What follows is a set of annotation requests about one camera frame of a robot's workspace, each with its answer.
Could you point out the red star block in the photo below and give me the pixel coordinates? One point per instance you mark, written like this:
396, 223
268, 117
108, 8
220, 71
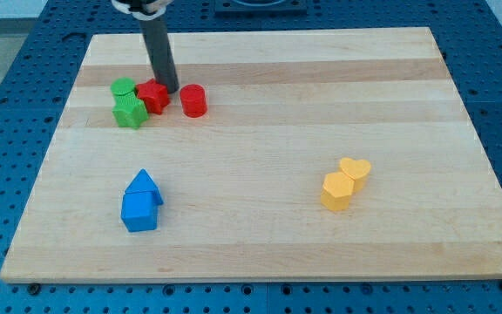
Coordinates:
154, 95

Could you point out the green cylinder block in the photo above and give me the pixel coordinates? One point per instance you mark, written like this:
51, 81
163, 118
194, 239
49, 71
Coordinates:
122, 86

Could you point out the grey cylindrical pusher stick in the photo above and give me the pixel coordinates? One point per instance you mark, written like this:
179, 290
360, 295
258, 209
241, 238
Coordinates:
159, 51

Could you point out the yellow hexagon block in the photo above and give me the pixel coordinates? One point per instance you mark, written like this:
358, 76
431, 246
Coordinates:
337, 189

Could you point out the blue triangle block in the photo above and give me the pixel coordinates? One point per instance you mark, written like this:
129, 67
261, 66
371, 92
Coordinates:
144, 183

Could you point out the red cylinder block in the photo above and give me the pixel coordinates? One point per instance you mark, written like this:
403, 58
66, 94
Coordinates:
193, 100

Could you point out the blue cube block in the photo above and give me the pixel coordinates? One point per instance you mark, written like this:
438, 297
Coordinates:
139, 212

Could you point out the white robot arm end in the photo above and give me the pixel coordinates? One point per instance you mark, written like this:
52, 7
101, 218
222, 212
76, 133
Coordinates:
142, 10

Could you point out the light wooden board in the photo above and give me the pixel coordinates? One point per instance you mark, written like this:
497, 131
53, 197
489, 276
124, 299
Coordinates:
241, 185

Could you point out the yellow heart block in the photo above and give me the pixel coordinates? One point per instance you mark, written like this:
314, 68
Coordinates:
357, 170

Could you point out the green star block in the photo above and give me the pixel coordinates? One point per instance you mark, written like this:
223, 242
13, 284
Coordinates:
129, 111

